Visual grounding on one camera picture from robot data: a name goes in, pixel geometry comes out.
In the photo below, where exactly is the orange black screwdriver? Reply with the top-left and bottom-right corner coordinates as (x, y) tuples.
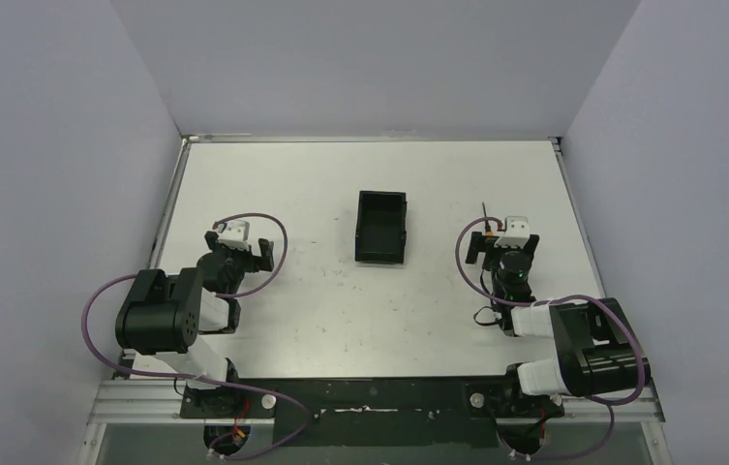
(481, 201), (494, 236)

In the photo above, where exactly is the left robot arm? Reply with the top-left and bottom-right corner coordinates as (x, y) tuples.
(115, 221), (275, 418)

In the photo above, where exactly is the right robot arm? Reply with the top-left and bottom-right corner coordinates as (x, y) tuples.
(465, 232), (652, 416)

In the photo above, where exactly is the black plastic bin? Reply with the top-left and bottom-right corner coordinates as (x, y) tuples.
(354, 191), (408, 264)

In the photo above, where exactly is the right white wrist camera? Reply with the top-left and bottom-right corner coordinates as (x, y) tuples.
(494, 216), (531, 249)

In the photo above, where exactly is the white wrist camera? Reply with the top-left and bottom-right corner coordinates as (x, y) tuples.
(216, 220), (251, 251)
(494, 216), (531, 249)

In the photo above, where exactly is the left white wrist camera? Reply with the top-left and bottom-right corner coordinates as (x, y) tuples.
(216, 220), (251, 251)

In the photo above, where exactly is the aluminium front rail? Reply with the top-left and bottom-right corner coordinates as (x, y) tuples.
(88, 379), (665, 425)

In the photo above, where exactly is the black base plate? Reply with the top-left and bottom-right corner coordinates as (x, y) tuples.
(179, 375), (564, 449)

